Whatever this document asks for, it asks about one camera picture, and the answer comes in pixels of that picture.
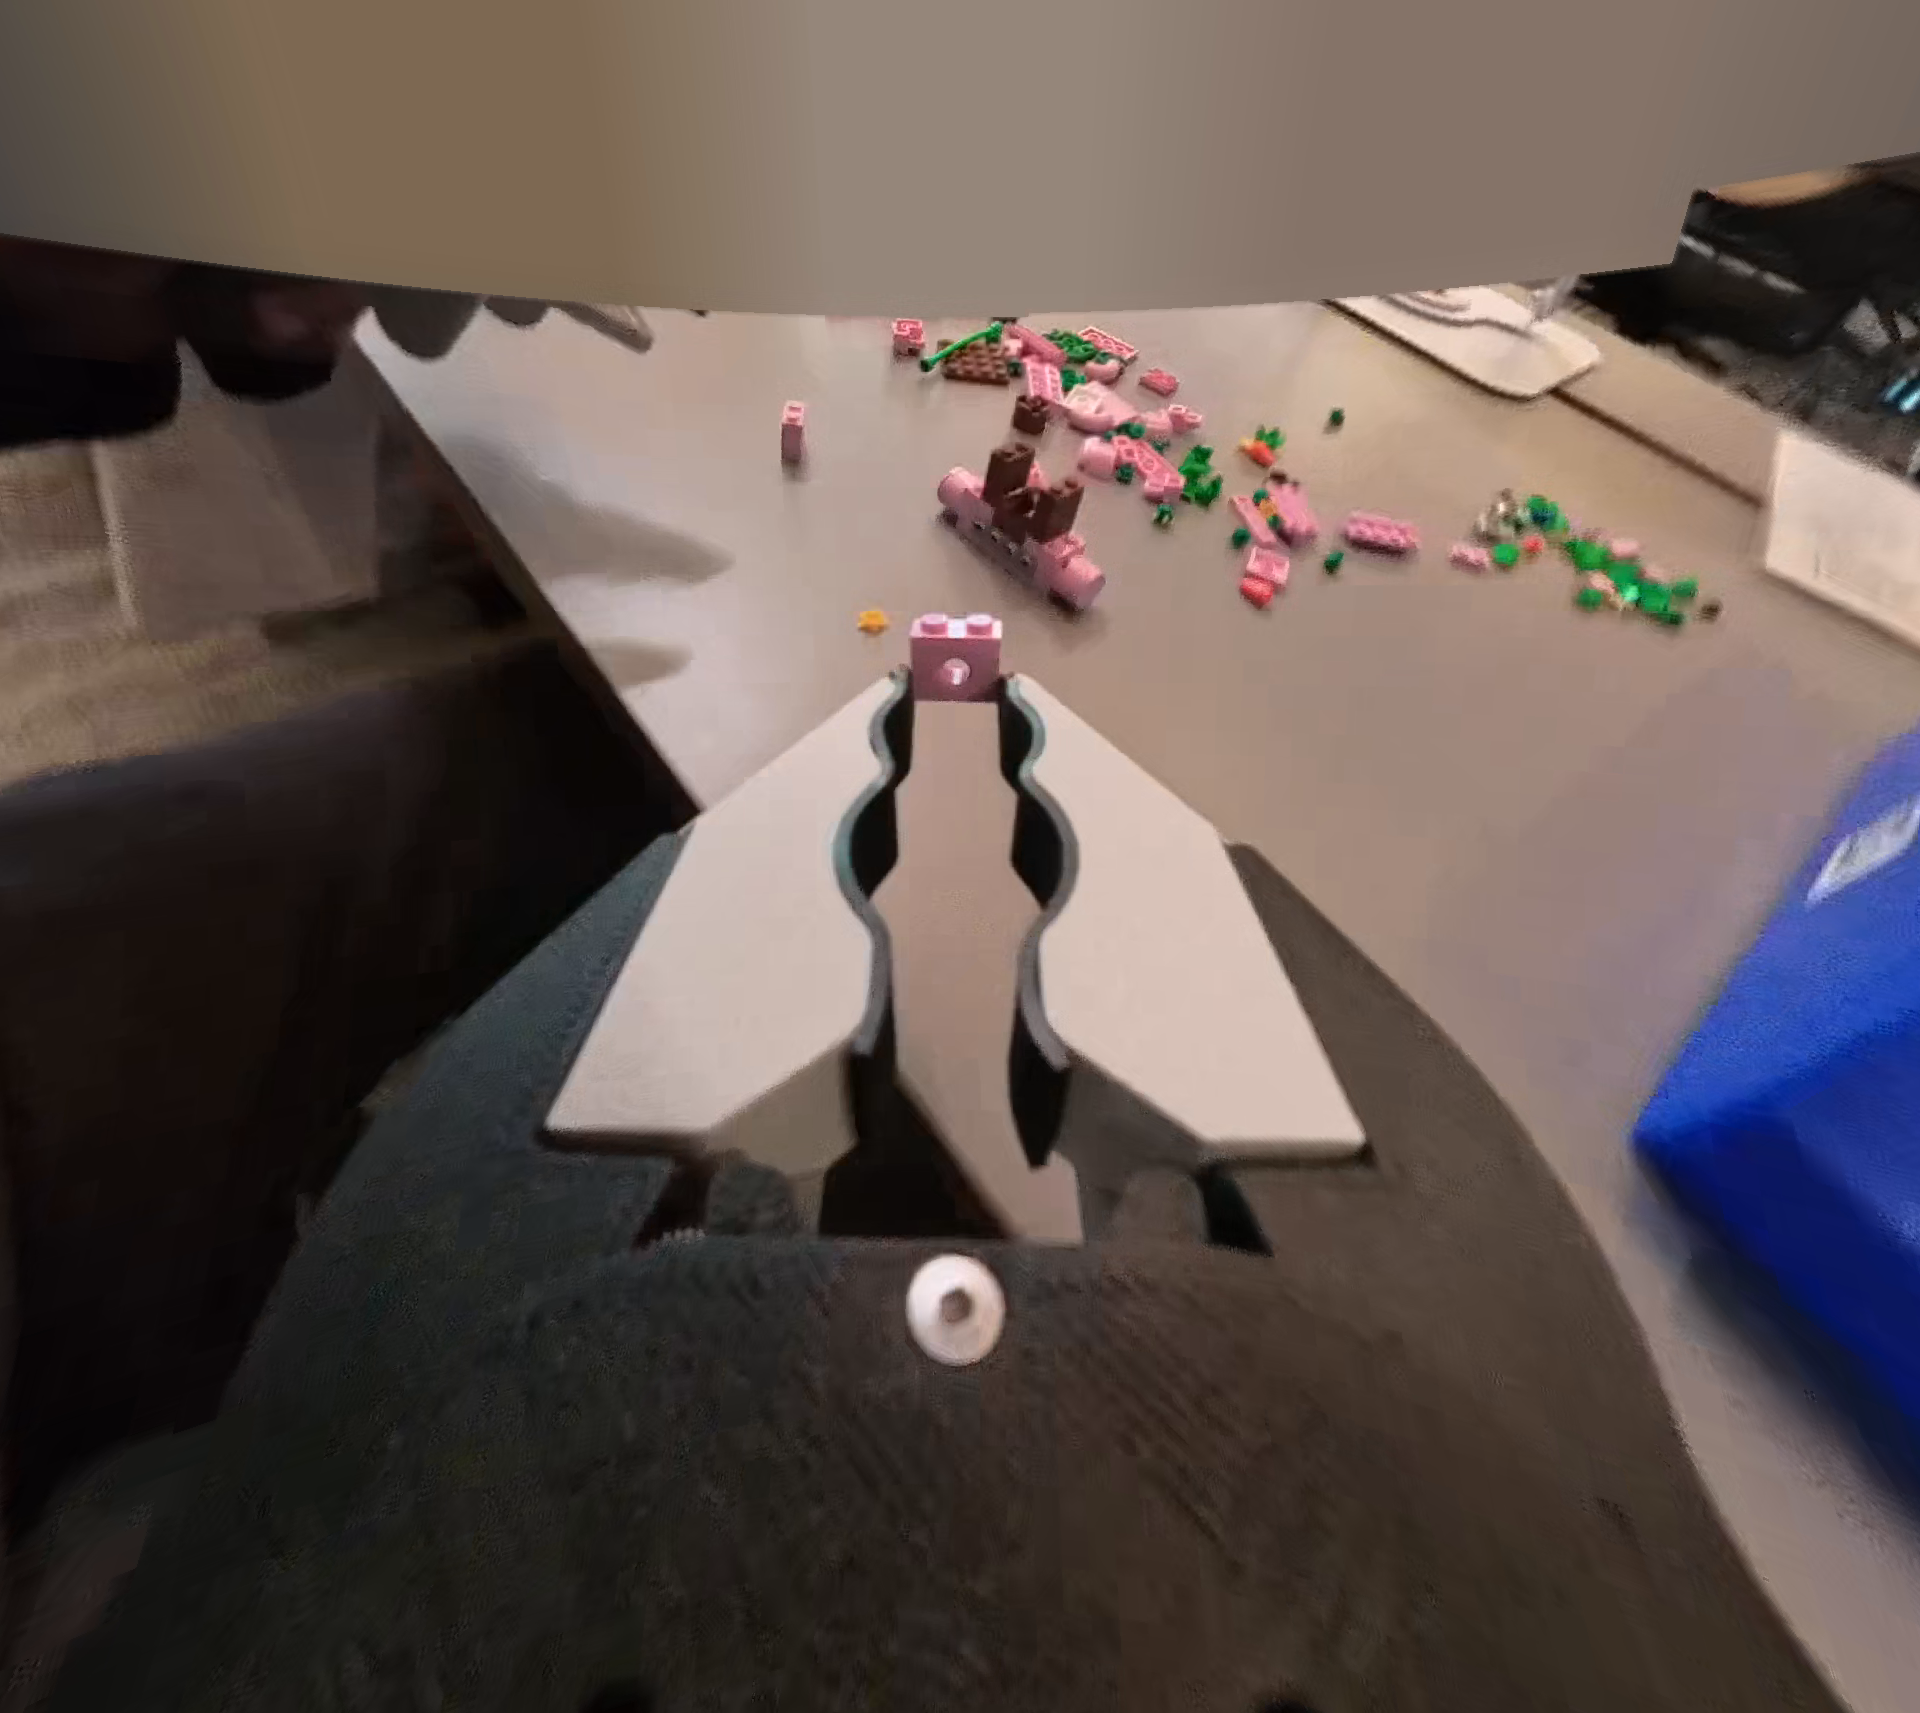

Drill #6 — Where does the pink two-stud toy brick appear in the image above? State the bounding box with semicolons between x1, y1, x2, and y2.
903;611;1003;710

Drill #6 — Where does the pile of pink toy bricks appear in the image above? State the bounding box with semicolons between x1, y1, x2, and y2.
896;314;1419;611

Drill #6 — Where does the blue plastic bin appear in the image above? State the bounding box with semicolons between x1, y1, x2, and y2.
1627;723;1920;1461

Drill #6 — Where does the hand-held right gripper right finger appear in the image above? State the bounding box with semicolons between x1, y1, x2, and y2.
1000;669;1370;1213

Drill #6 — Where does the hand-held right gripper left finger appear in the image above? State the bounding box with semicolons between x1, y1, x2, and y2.
541;669;915;1188

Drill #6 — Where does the white book stand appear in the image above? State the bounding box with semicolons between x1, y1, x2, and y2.
1335;277;1610;401

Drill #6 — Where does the pile of green toy pieces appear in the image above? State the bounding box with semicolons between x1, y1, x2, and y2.
1451;481;1723;634

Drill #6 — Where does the pink brown brick assembly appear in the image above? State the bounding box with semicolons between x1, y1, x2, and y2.
936;442;1107;622

